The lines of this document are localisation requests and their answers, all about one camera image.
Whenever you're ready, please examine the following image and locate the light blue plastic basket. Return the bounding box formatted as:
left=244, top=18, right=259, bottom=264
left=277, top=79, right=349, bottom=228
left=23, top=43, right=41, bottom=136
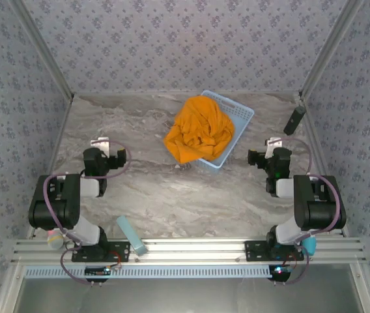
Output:
left=195, top=89, right=255, bottom=170

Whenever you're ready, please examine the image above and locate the black rectangular device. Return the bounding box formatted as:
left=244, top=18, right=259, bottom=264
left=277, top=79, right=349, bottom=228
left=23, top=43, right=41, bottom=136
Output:
left=283, top=106, right=307, bottom=136

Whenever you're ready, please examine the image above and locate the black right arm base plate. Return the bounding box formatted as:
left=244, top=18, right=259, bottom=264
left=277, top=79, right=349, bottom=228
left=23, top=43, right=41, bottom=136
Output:
left=244, top=240, right=305, bottom=263

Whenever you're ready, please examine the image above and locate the light teal rectangular block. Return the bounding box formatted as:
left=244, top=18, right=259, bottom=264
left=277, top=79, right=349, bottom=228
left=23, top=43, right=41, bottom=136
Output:
left=116, top=215, right=148, bottom=256

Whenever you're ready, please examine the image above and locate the light blue slotted cable duct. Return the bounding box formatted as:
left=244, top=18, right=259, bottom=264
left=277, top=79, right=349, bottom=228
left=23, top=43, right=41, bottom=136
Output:
left=24, top=264, right=272, bottom=279

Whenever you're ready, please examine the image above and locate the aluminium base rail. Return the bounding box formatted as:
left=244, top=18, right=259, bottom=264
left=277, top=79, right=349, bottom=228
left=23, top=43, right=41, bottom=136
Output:
left=11, top=237, right=367, bottom=265

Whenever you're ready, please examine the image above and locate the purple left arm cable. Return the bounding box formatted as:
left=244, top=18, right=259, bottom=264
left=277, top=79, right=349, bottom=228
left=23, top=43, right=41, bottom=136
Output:
left=43, top=140, right=131, bottom=285

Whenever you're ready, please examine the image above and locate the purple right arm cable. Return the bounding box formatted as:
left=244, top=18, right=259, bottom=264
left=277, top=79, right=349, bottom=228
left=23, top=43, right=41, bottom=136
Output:
left=269, top=136, right=341, bottom=285

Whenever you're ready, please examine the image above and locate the orange t-shirt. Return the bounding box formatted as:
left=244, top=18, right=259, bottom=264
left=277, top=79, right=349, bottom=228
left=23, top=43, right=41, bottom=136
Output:
left=162, top=95, right=236, bottom=165

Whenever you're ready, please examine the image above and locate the small circuit board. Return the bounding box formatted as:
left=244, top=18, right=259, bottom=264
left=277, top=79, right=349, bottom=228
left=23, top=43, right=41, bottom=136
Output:
left=268, top=265, right=292, bottom=281
left=85, top=266, right=111, bottom=277

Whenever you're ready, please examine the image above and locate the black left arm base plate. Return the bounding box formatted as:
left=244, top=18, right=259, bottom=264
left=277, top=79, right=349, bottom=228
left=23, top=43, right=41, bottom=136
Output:
left=71, top=241, right=131, bottom=263

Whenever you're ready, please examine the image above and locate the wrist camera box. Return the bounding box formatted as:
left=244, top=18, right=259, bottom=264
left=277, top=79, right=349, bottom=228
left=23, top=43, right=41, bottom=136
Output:
left=90, top=138, right=111, bottom=157
left=265, top=137, right=283, bottom=157

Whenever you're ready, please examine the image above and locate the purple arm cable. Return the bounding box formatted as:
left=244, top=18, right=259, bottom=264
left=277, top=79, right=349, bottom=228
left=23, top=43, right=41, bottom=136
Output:
left=269, top=136, right=341, bottom=285
left=43, top=140, right=131, bottom=285

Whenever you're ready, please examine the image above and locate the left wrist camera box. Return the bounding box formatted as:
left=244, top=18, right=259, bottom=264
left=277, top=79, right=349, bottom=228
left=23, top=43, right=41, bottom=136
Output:
left=90, top=138, right=111, bottom=157

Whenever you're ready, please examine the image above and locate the aluminium side rail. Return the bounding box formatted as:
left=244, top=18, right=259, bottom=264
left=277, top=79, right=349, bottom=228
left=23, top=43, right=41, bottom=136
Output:
left=25, top=96, right=75, bottom=241
left=300, top=94, right=350, bottom=239

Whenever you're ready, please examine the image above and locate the aluminium frame post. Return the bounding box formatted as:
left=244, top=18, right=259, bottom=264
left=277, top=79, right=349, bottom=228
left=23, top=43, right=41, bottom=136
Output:
left=298, top=0, right=365, bottom=98
left=7, top=0, right=75, bottom=102

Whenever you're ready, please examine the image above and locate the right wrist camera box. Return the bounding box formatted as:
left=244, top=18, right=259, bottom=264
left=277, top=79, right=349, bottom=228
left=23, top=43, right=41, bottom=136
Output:
left=265, top=137, right=283, bottom=157

